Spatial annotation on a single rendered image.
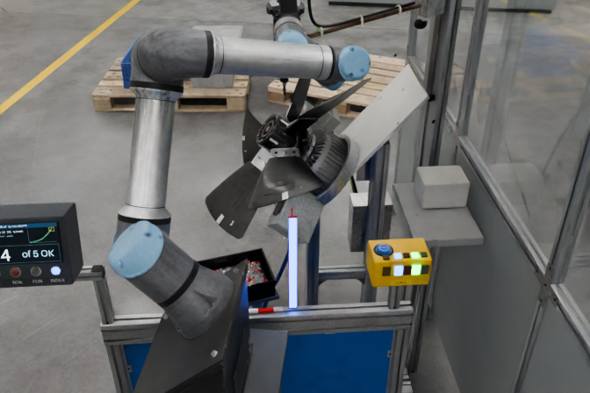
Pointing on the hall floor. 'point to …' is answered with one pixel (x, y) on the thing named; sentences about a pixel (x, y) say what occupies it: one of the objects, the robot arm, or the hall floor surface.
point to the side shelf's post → (419, 319)
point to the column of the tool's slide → (426, 154)
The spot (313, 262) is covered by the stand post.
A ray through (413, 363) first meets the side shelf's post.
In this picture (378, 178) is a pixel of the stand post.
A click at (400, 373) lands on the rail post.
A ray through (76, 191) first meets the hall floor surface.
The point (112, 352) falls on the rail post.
